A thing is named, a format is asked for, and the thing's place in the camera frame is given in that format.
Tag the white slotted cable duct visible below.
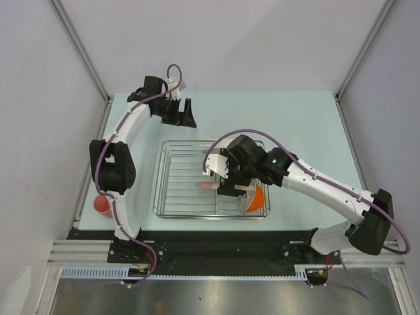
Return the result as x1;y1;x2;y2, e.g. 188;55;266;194
60;265;344;282

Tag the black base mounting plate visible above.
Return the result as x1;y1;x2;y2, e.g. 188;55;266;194
67;229;344;284

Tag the aluminium frame rail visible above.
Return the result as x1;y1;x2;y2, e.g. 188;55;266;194
47;239;114;266

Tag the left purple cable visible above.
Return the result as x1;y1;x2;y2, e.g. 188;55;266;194
93;64;183;289

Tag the pink cup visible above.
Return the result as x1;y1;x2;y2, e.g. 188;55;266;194
93;194;113;219

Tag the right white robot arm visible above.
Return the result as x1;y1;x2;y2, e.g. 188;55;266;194
205;135;394;263

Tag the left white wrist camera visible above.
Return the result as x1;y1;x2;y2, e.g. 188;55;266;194
165;77;186;100

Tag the white orange ceramic bowl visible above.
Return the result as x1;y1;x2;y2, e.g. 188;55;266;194
240;184;265;213

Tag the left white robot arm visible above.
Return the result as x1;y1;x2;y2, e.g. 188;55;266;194
89;75;197;263

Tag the purple cable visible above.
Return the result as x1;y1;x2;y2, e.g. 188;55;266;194
93;64;183;289
202;129;411;300

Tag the white scalloped plate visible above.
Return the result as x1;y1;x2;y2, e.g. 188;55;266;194
201;148;221;155

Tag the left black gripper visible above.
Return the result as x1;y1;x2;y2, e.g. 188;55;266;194
154;97;196;129

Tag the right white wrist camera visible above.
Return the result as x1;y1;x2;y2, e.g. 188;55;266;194
203;154;229;179

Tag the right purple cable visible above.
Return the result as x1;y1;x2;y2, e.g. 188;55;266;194
202;129;411;300

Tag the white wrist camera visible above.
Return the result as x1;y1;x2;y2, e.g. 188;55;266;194
203;154;229;179
165;77;186;100

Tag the pink cream floral plate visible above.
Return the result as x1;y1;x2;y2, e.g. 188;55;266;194
196;182;219;190

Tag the metal wire dish rack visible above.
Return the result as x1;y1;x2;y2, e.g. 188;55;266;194
154;139;270;220

